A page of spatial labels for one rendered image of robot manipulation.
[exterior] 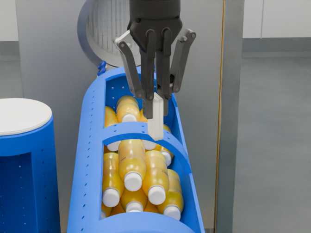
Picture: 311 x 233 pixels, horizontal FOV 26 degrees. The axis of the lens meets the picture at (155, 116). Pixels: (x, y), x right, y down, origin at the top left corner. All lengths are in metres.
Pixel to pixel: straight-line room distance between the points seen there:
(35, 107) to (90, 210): 0.96
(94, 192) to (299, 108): 3.71
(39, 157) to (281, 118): 2.88
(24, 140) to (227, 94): 0.66
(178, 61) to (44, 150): 1.16
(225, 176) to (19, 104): 0.73
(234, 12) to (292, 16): 3.96
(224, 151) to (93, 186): 0.97
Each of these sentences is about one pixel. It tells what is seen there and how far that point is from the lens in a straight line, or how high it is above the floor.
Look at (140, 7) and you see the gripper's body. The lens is 0.97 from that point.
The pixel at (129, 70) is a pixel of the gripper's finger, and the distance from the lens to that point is 1.00.
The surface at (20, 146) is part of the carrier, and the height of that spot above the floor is 0.99.
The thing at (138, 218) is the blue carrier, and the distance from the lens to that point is 1.21.
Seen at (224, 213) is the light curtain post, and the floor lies 0.63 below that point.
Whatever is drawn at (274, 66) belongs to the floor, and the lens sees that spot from 5.79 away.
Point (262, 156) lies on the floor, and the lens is 4.21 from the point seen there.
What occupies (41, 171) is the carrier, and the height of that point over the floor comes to 0.88.
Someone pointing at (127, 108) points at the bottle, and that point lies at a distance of 1.85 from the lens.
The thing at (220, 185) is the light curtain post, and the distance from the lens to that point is 2.34.
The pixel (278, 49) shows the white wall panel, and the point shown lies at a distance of 6.10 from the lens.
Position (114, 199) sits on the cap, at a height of 1.10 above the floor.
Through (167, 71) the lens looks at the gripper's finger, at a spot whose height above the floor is 1.53.
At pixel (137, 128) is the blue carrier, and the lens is 1.56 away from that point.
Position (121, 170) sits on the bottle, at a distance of 1.55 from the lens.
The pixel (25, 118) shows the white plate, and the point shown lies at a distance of 2.14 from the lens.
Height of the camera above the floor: 1.88
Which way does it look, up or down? 23 degrees down
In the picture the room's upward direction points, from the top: straight up
